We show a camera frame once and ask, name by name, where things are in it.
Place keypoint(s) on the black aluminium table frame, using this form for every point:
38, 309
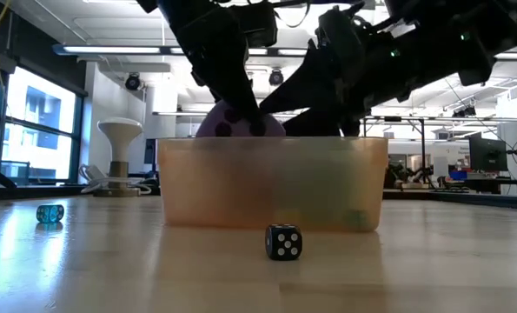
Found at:
32, 192

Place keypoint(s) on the black background robot arm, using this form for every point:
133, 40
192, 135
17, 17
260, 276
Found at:
408, 171

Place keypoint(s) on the small blue translucent die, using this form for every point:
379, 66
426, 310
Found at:
49, 214

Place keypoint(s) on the large purple foam die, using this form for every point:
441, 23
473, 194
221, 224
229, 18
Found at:
240, 129

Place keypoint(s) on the black ceiling track light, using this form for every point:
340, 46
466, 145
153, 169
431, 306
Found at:
464, 111

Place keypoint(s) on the black ceiling spotlight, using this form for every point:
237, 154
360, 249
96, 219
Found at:
276, 77
133, 81

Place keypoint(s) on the white mushroom-shaped lamp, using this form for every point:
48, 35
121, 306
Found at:
120, 135

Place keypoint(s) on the orange translucent plastic bin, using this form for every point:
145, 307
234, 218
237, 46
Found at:
240, 182

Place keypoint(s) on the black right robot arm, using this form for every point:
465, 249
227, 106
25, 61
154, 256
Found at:
458, 35

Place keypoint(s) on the large glass window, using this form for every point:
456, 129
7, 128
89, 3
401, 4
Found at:
41, 130

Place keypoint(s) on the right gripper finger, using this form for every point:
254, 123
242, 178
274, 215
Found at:
310, 87
319, 126

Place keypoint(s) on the black overhead light bar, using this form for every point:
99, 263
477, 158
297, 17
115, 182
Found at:
110, 50

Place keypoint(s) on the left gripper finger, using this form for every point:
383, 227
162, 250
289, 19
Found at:
214, 52

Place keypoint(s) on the small black die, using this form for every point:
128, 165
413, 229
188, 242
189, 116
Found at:
283, 242

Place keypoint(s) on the black computer monitor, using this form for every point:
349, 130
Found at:
487, 154
150, 152

